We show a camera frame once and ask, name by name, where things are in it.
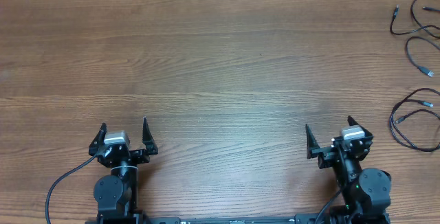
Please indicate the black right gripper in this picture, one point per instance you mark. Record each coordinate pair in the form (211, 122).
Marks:
(327, 153)

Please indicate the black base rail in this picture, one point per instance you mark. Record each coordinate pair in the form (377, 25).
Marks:
(297, 219)

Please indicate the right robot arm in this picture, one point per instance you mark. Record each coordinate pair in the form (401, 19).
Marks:
(364, 194)

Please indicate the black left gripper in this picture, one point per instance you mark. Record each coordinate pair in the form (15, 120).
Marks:
(141, 157)

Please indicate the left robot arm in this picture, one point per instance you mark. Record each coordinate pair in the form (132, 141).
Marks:
(117, 193)

